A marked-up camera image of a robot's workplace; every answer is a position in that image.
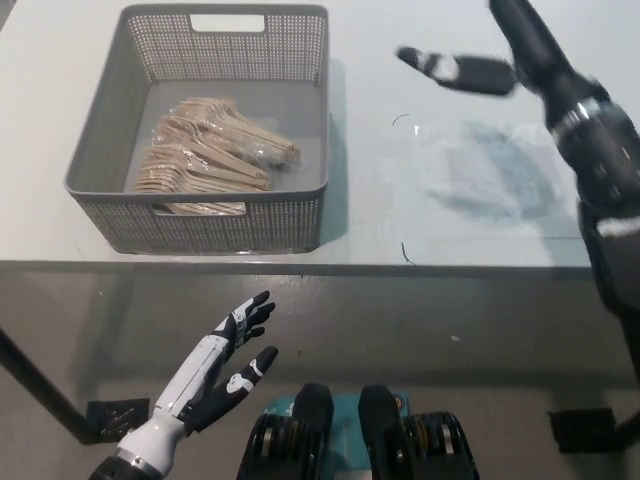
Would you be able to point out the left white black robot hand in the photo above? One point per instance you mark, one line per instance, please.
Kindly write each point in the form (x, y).
(205, 385)

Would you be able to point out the bag of wooden cutlery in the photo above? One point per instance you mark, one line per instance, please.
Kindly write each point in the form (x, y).
(210, 150)

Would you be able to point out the black table foot plate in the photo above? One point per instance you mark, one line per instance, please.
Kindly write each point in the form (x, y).
(115, 417)
(582, 430)

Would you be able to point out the grey perforated plastic basket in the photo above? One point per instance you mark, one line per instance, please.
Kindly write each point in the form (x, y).
(280, 220)

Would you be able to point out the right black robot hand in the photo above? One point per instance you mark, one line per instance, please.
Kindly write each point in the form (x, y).
(545, 65)

